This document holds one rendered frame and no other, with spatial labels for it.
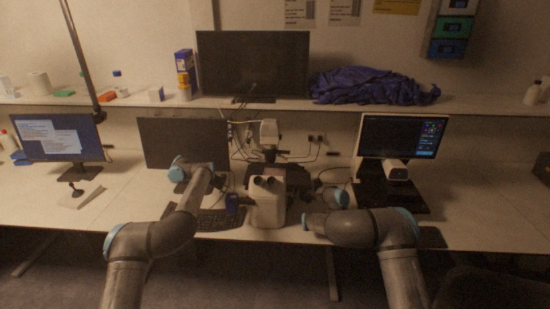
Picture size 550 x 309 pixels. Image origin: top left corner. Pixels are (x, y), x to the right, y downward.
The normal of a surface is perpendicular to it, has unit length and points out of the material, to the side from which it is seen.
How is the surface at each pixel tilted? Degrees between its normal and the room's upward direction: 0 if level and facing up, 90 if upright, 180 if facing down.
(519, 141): 90
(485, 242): 0
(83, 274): 0
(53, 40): 90
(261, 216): 91
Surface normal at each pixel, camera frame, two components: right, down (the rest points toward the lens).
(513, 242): 0.00, -0.88
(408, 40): -0.07, 0.47
